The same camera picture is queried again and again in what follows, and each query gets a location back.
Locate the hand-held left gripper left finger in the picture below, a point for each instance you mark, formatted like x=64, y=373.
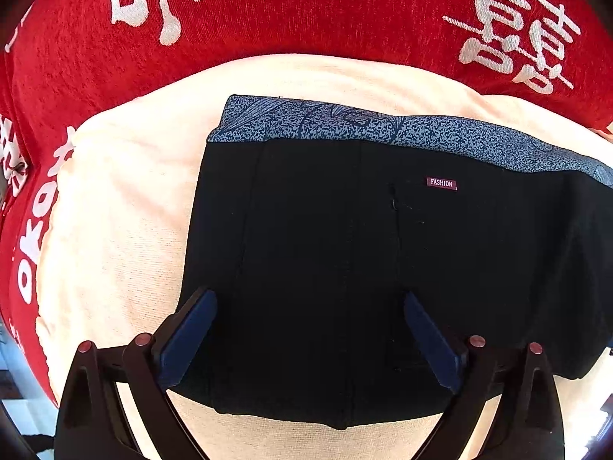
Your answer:
x=187, y=340

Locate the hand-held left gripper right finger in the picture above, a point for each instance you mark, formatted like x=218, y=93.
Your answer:
x=431, y=340

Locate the black pants with patterned waistband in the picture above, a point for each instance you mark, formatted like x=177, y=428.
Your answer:
x=311, y=249

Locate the cream blanket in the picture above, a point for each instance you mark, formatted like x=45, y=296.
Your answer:
x=119, y=201

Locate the red printed blanket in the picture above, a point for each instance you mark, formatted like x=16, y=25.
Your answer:
x=287, y=9

